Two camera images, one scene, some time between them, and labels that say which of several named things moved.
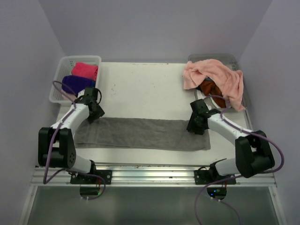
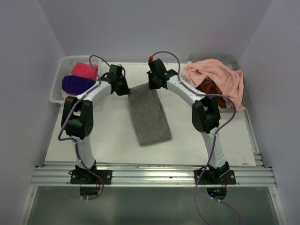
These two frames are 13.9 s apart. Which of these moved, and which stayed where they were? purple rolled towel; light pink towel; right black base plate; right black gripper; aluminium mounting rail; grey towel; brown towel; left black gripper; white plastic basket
Moved: left black gripper; grey towel; right black gripper
Stayed: aluminium mounting rail; brown towel; white plastic basket; purple rolled towel; light pink towel; right black base plate
